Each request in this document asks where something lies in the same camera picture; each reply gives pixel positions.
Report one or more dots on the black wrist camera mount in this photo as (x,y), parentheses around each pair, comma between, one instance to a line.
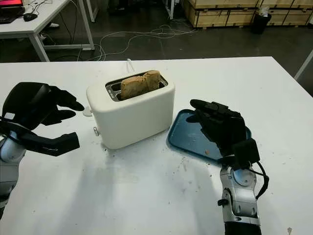
(56,145)
(247,153)

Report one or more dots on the black computer mouse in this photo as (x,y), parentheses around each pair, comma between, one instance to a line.
(30,16)

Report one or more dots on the teal plastic tray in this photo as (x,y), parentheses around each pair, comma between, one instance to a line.
(188,137)

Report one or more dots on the black laptop with red screen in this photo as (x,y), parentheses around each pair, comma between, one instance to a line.
(11,12)

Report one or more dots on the white table leg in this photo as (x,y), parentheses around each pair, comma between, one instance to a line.
(304,64)

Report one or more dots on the black trash bin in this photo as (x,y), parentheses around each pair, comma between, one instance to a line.
(261,22)

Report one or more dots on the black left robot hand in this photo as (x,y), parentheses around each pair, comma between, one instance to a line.
(27,105)

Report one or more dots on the cream white toaster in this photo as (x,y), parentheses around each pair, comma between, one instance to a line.
(132,122)

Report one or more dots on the white office desk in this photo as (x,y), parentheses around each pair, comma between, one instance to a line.
(46,22)

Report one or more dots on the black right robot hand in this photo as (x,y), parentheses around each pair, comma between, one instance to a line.
(225,127)

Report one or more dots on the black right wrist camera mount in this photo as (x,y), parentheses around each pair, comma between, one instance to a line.
(247,153)

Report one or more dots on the wooden crates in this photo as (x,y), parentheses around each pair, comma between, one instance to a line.
(232,13)

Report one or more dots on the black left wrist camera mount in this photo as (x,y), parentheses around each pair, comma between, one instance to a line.
(56,145)

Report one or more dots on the brown bread slice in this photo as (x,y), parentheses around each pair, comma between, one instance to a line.
(139,85)

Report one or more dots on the white toaster lever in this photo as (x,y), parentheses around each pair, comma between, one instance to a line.
(86,112)

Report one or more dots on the white shoe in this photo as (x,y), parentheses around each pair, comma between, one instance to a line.
(54,25)

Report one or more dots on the silver toaster knob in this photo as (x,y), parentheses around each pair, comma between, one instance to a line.
(97,131)

